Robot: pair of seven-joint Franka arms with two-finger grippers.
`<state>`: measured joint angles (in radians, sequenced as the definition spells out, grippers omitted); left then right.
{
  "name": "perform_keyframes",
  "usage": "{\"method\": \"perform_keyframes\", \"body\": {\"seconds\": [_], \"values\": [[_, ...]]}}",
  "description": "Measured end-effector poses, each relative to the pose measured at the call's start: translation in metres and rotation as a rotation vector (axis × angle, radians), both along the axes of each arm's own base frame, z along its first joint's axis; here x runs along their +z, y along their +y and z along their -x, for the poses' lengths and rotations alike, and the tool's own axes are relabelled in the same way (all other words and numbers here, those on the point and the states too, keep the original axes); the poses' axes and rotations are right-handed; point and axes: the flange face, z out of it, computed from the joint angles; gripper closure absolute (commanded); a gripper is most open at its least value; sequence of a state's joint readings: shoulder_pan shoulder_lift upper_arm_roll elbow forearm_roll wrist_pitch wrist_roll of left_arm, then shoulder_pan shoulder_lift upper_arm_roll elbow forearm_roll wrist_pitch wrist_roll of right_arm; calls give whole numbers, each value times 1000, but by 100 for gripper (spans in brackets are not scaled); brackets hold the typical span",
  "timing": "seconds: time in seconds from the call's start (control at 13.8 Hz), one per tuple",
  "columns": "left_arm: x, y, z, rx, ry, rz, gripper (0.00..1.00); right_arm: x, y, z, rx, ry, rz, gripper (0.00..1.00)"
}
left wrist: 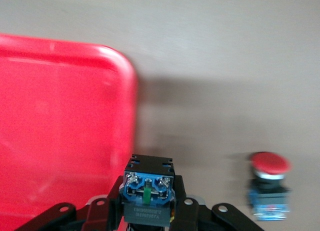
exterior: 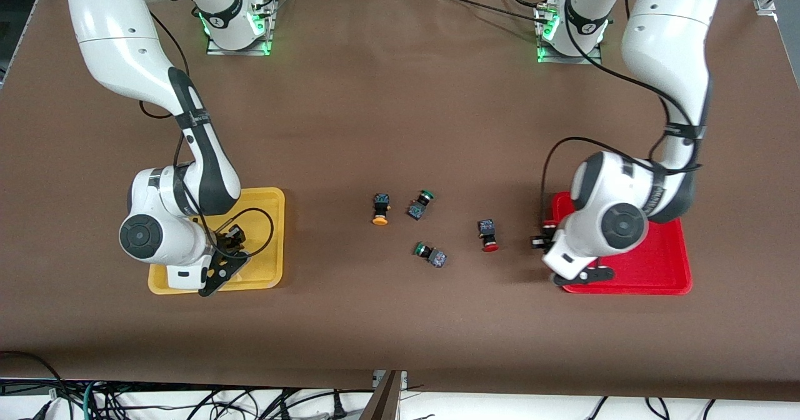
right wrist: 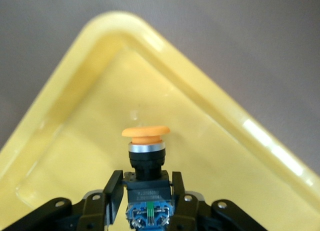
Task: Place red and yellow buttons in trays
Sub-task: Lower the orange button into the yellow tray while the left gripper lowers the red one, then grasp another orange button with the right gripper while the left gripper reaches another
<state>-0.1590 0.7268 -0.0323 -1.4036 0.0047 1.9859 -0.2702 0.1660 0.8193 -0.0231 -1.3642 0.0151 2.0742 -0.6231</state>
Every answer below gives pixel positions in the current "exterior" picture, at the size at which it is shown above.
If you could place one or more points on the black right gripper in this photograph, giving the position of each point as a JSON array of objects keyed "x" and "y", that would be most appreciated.
[{"x": 229, "y": 239}]

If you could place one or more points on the yellow plastic tray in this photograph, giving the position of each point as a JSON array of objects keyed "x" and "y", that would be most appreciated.
[{"x": 262, "y": 270}]

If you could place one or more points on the white metal bracket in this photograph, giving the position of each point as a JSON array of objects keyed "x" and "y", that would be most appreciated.
[{"x": 377, "y": 379}]

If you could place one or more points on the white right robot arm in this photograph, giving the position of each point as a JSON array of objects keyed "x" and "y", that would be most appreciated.
[{"x": 112, "y": 45}]

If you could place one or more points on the red plastic tray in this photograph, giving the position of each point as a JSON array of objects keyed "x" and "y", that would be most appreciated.
[{"x": 662, "y": 264}]

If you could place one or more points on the green push button switch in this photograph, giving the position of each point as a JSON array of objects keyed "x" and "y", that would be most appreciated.
[
  {"x": 415, "y": 210},
  {"x": 437, "y": 259}
]

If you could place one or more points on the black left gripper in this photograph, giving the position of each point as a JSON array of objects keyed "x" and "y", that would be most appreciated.
[{"x": 545, "y": 237}]

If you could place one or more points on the brown table mat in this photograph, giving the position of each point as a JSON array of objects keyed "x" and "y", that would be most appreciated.
[{"x": 400, "y": 95}]

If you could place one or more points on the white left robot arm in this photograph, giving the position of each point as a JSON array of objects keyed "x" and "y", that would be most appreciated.
[{"x": 662, "y": 51}]

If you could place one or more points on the wooden post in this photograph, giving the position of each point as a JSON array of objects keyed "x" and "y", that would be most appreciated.
[{"x": 384, "y": 401}]

